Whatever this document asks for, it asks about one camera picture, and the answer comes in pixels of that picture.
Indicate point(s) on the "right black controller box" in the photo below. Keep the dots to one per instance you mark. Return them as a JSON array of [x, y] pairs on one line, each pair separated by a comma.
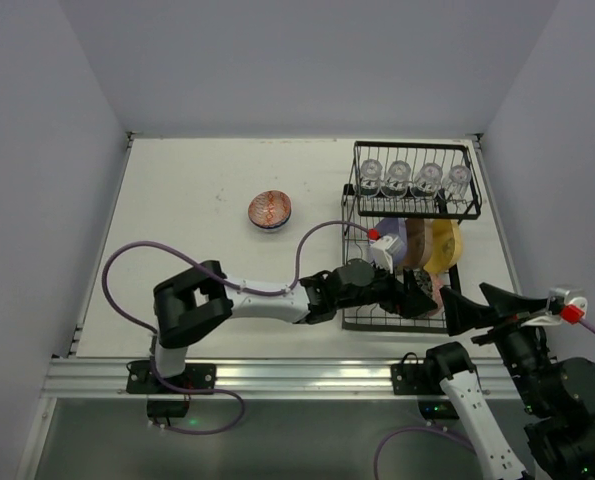
[[436, 410]]

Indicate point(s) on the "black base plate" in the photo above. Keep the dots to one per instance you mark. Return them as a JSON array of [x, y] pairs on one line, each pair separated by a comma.
[[408, 376], [141, 380]]

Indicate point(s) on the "aluminium mounting rail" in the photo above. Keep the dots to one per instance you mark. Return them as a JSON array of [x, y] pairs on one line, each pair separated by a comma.
[[259, 379]]

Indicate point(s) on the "purple plate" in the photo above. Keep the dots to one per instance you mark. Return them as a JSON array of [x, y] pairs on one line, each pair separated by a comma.
[[392, 225]]

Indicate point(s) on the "black controller box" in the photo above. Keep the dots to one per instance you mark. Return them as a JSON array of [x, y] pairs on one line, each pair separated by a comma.
[[164, 411], [436, 410]]

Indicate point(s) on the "pink bowl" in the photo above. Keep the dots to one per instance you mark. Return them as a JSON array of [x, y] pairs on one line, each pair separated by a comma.
[[436, 285]]

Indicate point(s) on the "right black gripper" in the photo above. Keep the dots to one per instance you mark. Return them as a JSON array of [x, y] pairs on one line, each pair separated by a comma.
[[505, 326]]

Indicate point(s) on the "clear glass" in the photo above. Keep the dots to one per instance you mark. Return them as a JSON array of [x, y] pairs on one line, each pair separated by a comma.
[[427, 181], [456, 183], [370, 176], [397, 179]]

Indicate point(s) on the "yellow plate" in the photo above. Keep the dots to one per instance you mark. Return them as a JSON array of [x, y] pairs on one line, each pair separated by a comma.
[[447, 246]]

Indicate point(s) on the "left black controller box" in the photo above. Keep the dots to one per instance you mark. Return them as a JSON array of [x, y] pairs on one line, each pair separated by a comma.
[[164, 411]]

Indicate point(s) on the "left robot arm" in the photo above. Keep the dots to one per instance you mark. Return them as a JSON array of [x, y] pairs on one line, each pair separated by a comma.
[[191, 305]]

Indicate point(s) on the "green leaf bowl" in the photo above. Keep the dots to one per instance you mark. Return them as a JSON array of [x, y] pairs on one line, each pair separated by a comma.
[[423, 279]]

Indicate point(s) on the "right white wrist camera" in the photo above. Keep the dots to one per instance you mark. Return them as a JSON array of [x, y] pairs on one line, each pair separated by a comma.
[[564, 304]]

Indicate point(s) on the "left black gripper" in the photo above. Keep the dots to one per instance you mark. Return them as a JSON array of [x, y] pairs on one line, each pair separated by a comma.
[[397, 295]]

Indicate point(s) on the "brown plate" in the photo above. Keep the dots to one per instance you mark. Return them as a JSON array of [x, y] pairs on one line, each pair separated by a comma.
[[419, 243]]

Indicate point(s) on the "orange patterned bowl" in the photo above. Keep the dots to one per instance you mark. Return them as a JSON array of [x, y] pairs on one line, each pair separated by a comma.
[[269, 207]]

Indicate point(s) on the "black wire dish rack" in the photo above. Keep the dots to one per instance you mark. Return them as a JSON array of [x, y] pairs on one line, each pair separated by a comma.
[[363, 212]]

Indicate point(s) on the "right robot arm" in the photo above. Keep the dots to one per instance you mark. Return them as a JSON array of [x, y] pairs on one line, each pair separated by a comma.
[[559, 394]]

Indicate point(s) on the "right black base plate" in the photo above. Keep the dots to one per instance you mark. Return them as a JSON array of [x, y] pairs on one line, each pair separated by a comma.
[[408, 376]]

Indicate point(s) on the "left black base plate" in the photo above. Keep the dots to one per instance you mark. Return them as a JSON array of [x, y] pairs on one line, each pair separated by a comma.
[[141, 380]]

